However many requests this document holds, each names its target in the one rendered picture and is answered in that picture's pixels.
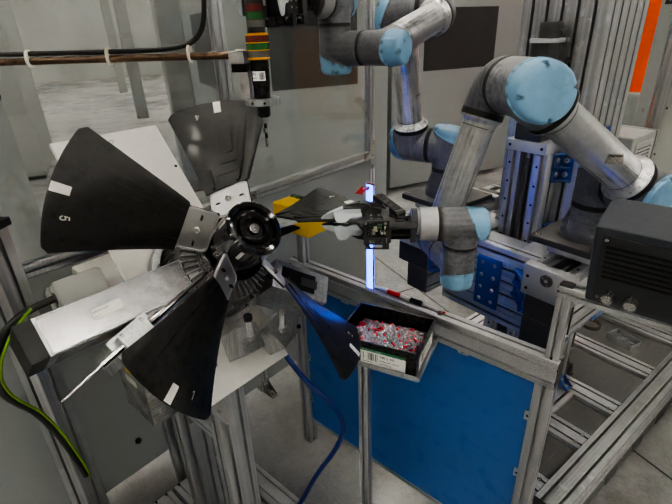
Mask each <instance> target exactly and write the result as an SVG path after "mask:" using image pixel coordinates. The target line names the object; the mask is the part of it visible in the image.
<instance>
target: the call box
mask: <svg viewBox="0 0 672 504"><path fill-rule="evenodd" d="M299 200H300V198H299V199H297V198H295V197H290V196H288V197H285V198H282V199H280V200H277V201H274V202H273V213H274V214H276V213H278V212H280V211H282V210H284V209H285V208H287V207H289V206H291V205H292V204H294V203H295V202H297V201H299ZM323 223H327V222H305V223H297V224H294V225H295V226H298V227H300V229H298V230H295V231H293V232H292V233H295V234H298V235H300V236H303V237H306V238H310V237H312V236H314V235H316V234H318V233H321V232H323V231H325V230H327V229H325V228H323V227H322V224H323Z"/></svg>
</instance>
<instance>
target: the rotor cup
mask: <svg viewBox="0 0 672 504"><path fill-rule="evenodd" d="M224 220H225V223H224V224H223V226H222V227H221V228H220V229H219V226H220V224H221V223H222V222H223V221H224ZM252 223H255V224H257V225H258V226H259V228H260V230H259V232H258V233H253V232H252V231H251V230H250V225H251V224H252ZM280 241H281V227H280V224H279V222H278V220H277V218H276V216H275V215H274V214H273V213H272V212H271V211H270V210H269V209H268V208H267V207H265V206H264V205H262V204H259V203H257V202H252V201H244V202H240V203H238V204H236V205H234V206H233V207H232V208H231V209H230V210H229V211H228V212H227V213H226V214H225V216H224V217H223V218H222V219H221V220H220V221H218V223H217V225H216V228H215V230H214V233H213V236H212V238H211V241H210V244H209V246H208V249H207V250H206V252H199V256H200V259H201V261H202V263H203V265H204V266H205V268H206V269H207V270H208V271H209V272H210V273H211V274H212V273H213V271H214V269H215V266H216V264H217V262H218V260H219V258H220V256H221V254H222V252H223V251H224V252H225V253H226V254H227V255H228V257H229V259H230V262H231V264H232V266H233V268H234V270H235V273H236V275H237V280H236V283H239V282H244V281H246V280H248V279H250V278H251V277H253V276H254V275H255V274H256V273H257V272H258V271H259V270H260V268H261V263H262V261H263V260H264V259H265V258H267V257H268V256H269V255H270V254H271V253H273V252H274V251H275V250H276V249H277V247H278V245H279V243H280ZM241 252H242V253H244V255H243V256H242V257H241V258H240V259H239V260H238V259H236V258H235V257H237V256H238V255H239V254H240V253H241Z"/></svg>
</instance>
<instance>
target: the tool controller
mask: <svg viewBox="0 0 672 504"><path fill-rule="evenodd" d="M585 298H586V299H588V300H591V301H595V302H598V303H601V304H605V305H608V306H611V307H615V308H618V309H621V310H625V311H628V312H631V313H635V314H638V315H641V316H645V317H648V318H651V319H655V320H658V321H661V322H665V323H668V324H671V325H672V207H667V206H662V205H656V204H650V203H644V202H638V201H632V200H627V199H621V198H613V199H612V201H611V202H610V204H609V206H608V207H607V209H606V211H605V212H604V214H603V216H602V217H601V219H600V220H599V222H598V224H597V225H596V228H595V235H594V241H593V247H592V254H591V260H590V266H589V273H588V279H587V285H586V292H585Z"/></svg>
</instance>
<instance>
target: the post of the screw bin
mask: <svg viewBox="0 0 672 504"><path fill-rule="evenodd" d="M358 406H359V467H360V504H372V369H369V368H365V367H362V366H358Z"/></svg>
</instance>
